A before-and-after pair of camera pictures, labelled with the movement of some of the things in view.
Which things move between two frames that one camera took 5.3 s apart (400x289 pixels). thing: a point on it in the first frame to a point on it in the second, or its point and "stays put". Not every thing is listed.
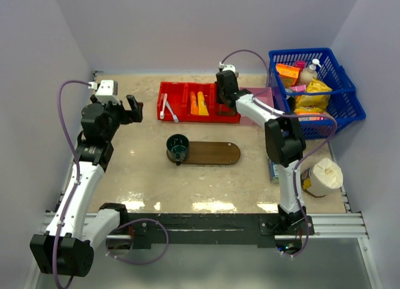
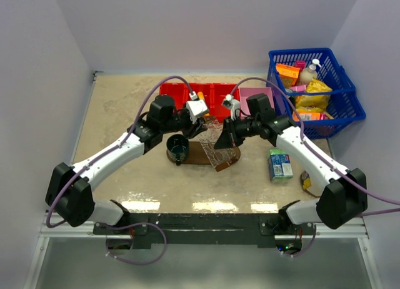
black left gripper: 134,115 to 194,128
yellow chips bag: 314,102 stays put
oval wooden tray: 210,153 stays put
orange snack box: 289,74 stays put
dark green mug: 177,147 stays put
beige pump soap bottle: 307,74 stays put
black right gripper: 219,100 to 229,137
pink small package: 300,64 stays put
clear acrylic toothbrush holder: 224,111 to 217,157
